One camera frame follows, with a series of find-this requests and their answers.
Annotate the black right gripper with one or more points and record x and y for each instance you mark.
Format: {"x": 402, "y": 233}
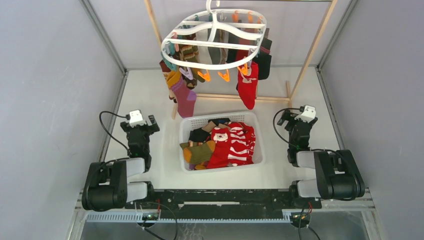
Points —
{"x": 287, "y": 115}

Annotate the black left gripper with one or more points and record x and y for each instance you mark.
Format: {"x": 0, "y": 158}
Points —
{"x": 151, "y": 129}

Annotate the olive and orange sock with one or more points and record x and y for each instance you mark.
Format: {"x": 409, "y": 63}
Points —
{"x": 197, "y": 152}

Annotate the tan brown sock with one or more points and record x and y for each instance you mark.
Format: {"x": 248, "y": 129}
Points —
{"x": 211, "y": 125}

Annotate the orange clothespin clip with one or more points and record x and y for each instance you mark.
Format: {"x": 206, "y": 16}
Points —
{"x": 204, "y": 75}
{"x": 224, "y": 74}
{"x": 244, "y": 69}

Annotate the white round clip hanger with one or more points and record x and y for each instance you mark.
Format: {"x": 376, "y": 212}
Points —
{"x": 201, "y": 28}

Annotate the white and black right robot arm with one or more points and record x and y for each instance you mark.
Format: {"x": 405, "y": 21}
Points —
{"x": 337, "y": 176}

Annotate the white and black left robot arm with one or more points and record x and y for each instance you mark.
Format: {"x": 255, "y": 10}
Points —
{"x": 106, "y": 186}

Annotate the purple clothespin clip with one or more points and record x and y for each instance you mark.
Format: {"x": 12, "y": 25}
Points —
{"x": 187, "y": 72}

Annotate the white plastic laundry basket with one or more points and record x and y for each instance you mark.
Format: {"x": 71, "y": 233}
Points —
{"x": 192, "y": 123}

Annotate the red white striped sock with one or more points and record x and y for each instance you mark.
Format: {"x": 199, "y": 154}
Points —
{"x": 242, "y": 145}

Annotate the pink and purple hanging sock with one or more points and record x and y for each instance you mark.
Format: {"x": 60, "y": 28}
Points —
{"x": 185, "y": 97}

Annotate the black sock in basket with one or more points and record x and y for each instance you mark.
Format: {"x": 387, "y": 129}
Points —
{"x": 199, "y": 136}

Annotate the red santa hanging sock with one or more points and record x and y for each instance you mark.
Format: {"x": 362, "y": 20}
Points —
{"x": 247, "y": 86}

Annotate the black hanging sock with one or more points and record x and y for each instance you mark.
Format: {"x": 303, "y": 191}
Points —
{"x": 263, "y": 58}

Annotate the red santa sock in basket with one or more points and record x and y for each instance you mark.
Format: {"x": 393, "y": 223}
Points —
{"x": 222, "y": 139}

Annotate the brown striped hanging sock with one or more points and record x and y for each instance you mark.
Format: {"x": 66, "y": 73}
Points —
{"x": 190, "y": 53}

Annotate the grey hanging sock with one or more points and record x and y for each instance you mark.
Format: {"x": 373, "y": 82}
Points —
{"x": 217, "y": 55}

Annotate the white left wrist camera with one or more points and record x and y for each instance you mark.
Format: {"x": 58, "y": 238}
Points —
{"x": 136, "y": 118}

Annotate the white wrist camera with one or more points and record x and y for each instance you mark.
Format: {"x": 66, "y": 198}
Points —
{"x": 136, "y": 118}
{"x": 307, "y": 114}

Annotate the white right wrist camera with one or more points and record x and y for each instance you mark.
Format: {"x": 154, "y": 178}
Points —
{"x": 307, "y": 114}

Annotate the wooden drying rack frame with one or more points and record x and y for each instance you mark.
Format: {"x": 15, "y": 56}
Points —
{"x": 232, "y": 55}

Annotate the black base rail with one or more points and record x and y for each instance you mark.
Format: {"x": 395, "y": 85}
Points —
{"x": 223, "y": 204}

